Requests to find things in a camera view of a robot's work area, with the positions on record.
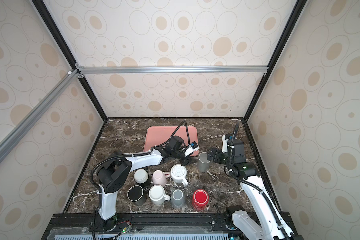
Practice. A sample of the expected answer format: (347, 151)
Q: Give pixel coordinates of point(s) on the red glass cup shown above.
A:
(200, 199)

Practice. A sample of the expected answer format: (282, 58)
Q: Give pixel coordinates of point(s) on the pink rectangular tray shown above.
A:
(158, 135)

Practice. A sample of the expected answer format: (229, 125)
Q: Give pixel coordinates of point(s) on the white mug with handle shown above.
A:
(178, 174)

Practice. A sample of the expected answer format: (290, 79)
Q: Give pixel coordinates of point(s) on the silver aluminium rail back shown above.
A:
(173, 70)

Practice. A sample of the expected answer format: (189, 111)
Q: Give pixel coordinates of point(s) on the white black upside-down mug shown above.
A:
(142, 178)

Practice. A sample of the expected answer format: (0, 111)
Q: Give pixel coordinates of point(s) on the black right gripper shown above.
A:
(211, 154)

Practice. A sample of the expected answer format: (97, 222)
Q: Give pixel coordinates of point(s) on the small grey mug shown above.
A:
(178, 199)

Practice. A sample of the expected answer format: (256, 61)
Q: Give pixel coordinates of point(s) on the black mug white rim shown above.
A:
(137, 195)

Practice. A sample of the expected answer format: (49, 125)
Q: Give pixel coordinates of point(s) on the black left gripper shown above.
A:
(186, 161)

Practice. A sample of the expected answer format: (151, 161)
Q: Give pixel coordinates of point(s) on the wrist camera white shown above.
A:
(191, 148)
(225, 139)

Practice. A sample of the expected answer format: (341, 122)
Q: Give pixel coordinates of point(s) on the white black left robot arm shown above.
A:
(110, 175)

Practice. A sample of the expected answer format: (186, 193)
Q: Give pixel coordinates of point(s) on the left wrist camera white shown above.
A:
(191, 148)

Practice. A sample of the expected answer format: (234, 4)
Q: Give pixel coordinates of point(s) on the tall grey mug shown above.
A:
(203, 163)

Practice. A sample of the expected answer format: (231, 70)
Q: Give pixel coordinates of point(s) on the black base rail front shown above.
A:
(191, 226)

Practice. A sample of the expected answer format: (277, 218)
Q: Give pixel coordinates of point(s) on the white mug front row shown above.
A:
(157, 195)

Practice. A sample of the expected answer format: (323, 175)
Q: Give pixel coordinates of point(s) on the silver aluminium rail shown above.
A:
(173, 70)
(14, 137)

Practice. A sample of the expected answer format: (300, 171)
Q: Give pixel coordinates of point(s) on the pale pink mug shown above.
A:
(160, 178)

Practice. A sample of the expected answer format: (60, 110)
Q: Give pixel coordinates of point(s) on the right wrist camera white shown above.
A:
(225, 139)

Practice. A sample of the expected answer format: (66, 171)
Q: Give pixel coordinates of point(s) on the silver aluminium rail left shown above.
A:
(14, 137)

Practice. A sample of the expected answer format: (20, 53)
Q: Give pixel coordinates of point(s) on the black frame post left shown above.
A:
(62, 44)

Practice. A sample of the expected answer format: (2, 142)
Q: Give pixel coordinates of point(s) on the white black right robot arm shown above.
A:
(270, 225)

